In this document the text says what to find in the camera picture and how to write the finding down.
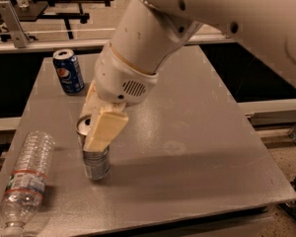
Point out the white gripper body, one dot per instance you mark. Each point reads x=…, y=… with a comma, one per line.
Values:
x=118, y=78

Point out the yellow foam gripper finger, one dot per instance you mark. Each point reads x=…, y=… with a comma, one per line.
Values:
x=108, y=126
x=92, y=100

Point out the silver redbull can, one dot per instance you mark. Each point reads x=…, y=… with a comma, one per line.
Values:
x=97, y=164

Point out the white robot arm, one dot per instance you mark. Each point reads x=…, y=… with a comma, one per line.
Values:
x=150, y=31

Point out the blue pepsi can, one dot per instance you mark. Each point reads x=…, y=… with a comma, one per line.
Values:
x=68, y=71

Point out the clear plastic water bottle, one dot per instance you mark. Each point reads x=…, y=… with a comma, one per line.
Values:
x=25, y=189

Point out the black background table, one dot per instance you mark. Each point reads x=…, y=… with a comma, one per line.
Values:
x=65, y=10

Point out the left metal bracket post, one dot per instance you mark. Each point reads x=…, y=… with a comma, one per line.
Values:
x=9, y=15

